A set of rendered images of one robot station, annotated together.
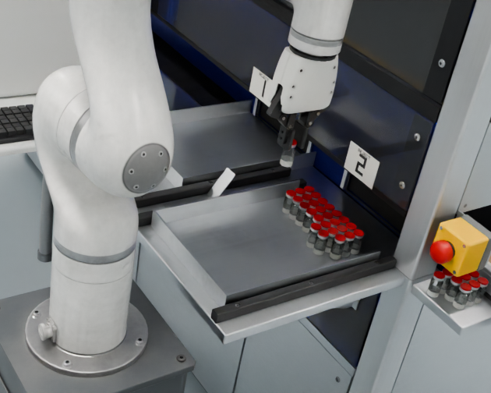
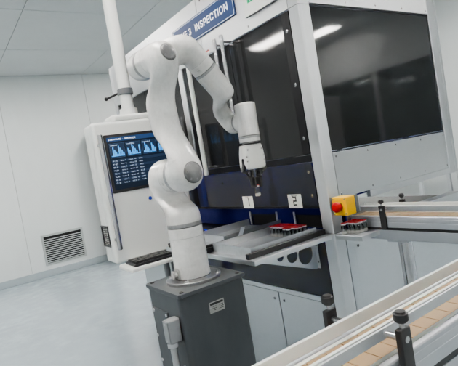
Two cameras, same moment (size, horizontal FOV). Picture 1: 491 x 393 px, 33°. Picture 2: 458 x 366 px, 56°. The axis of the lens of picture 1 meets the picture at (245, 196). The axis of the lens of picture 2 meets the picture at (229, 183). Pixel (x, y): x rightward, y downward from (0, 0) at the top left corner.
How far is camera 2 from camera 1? 0.72 m
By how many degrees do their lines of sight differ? 29
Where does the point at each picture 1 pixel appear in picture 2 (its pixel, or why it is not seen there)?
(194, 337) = (263, 353)
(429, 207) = (325, 195)
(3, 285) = not seen: outside the picture
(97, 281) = (189, 236)
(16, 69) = (146, 241)
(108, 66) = (169, 138)
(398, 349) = (347, 277)
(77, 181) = (171, 200)
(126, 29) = (171, 123)
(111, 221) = (187, 208)
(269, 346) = (296, 324)
